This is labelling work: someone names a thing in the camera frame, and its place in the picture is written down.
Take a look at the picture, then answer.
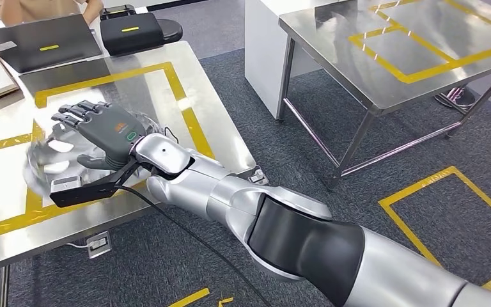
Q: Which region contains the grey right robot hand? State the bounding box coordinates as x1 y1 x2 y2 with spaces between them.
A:
49 98 148 172

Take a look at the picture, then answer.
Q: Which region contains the silver wheel hubcap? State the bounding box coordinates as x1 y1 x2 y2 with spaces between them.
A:
22 106 166 200

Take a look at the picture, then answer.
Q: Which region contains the yellow tape rectangle on workbench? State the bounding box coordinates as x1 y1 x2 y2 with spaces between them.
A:
0 61 217 246

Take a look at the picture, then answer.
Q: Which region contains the stainless steel workbench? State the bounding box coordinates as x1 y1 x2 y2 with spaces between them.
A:
0 40 258 307

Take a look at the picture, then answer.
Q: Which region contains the black case yellow mark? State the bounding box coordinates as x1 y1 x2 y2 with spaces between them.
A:
99 3 137 21
99 12 164 56

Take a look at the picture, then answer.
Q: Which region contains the silver floor socket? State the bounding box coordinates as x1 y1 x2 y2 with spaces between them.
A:
247 168 270 186
86 230 113 260

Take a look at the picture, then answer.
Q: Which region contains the dark grey laptop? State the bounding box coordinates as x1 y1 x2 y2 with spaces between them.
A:
0 13 103 75

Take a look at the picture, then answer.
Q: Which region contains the black round seat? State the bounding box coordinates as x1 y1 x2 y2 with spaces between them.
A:
155 19 184 44

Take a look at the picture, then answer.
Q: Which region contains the person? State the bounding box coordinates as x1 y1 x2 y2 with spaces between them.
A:
0 0 105 27

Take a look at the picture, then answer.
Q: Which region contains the stainless steel table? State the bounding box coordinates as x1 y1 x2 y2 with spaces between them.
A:
277 0 491 190

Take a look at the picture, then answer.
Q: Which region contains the chrome stanchion base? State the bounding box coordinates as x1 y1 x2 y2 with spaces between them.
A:
434 86 478 110

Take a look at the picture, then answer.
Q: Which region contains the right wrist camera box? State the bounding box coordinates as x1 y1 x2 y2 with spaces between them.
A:
49 175 117 209

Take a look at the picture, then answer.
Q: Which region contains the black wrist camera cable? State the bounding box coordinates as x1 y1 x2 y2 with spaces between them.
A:
115 185 274 307

